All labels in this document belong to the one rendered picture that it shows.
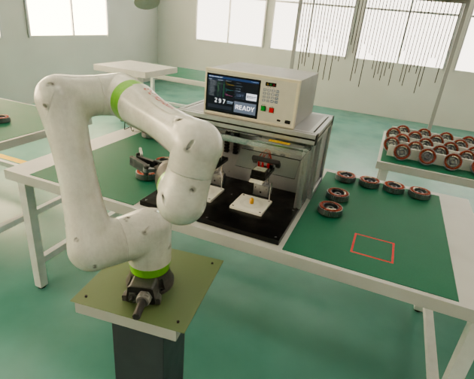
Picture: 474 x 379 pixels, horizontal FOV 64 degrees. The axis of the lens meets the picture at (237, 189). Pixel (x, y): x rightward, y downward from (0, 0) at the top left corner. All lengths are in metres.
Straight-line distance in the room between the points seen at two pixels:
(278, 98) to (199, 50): 7.29
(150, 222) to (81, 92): 0.39
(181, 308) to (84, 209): 0.40
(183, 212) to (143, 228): 0.30
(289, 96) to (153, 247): 0.89
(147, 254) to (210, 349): 1.05
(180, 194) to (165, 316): 0.47
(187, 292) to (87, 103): 0.62
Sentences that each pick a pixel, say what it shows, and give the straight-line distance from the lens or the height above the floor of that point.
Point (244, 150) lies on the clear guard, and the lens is 1.51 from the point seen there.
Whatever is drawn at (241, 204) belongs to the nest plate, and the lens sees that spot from 1.68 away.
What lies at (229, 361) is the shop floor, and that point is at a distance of 2.04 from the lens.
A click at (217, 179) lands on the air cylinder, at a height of 0.80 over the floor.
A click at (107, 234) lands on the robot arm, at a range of 1.06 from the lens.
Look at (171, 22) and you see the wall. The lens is 9.21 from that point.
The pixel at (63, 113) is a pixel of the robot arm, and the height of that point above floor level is 1.28.
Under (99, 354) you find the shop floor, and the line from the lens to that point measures 2.10.
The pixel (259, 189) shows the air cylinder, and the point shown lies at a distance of 1.80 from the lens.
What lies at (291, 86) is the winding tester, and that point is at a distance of 1.65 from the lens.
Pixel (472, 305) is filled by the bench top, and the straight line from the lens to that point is 1.50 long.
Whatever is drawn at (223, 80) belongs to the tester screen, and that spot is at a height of 1.27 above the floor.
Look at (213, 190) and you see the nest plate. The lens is 1.79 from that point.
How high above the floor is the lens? 1.54
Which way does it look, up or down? 25 degrees down
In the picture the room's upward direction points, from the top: 5 degrees clockwise
